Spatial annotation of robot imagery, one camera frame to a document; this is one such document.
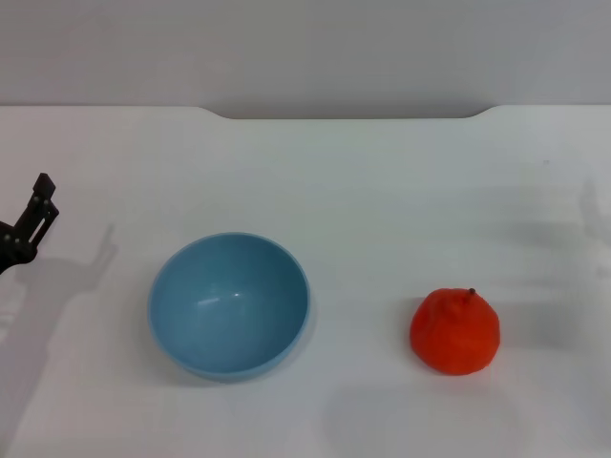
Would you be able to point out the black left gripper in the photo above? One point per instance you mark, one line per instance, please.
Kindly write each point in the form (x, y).
(12, 253)

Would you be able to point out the blue bowl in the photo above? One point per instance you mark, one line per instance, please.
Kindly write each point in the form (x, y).
(229, 305)

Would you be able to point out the orange fruit with stem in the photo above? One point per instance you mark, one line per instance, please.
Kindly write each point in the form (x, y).
(453, 334)

